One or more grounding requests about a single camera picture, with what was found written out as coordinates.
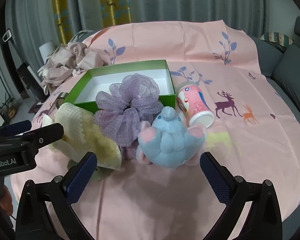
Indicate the grey and yellow curtain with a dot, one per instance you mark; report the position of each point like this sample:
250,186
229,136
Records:
190,0

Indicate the patterned pillow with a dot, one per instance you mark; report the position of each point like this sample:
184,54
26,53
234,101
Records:
277,38

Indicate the person's left hand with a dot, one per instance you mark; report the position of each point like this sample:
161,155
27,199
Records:
6,200

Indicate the pink printed bedsheet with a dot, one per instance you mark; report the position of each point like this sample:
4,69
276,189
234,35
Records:
190,55

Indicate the white cylinder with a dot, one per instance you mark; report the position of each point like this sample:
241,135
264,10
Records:
47,51

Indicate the black stand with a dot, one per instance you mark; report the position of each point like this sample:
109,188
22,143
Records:
27,75

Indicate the pink printed cup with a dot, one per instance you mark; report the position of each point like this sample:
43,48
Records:
195,102

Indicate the crumpled beige cloth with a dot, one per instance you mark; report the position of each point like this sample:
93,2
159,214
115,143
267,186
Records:
65,60

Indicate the grey sofa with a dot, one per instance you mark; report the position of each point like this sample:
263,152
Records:
290,65

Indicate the striped grey-green blanket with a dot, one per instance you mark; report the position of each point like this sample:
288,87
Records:
80,33

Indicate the yellow waffle towel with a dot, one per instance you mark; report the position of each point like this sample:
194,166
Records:
75,130

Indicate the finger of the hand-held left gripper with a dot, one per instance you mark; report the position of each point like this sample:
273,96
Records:
50,132
12,127

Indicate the green cardboard box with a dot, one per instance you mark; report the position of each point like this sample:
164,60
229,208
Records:
140,66

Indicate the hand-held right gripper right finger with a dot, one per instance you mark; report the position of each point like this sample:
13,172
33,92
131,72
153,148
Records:
215,180

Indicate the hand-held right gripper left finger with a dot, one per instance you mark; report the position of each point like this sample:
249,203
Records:
81,177

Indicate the potted plant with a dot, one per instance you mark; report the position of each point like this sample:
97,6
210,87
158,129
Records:
10,110

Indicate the blue plush elephant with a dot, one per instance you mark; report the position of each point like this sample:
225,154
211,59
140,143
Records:
170,140

